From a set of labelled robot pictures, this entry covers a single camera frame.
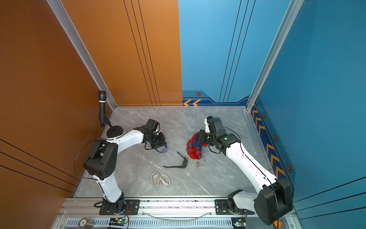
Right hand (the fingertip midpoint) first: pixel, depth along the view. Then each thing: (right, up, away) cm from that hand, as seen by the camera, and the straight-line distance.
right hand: (197, 135), depth 80 cm
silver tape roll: (-53, -38, -16) cm, 67 cm away
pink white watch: (-19, -25, +1) cm, 31 cm away
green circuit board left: (-41, -42, -9) cm, 59 cm away
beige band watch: (-25, -25, +3) cm, 36 cm away
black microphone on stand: (-59, +1, +23) cm, 64 cm away
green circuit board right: (+20, -43, -9) cm, 48 cm away
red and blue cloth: (-2, -8, +10) cm, 13 cm away
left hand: (-18, -5, +15) cm, 24 cm away
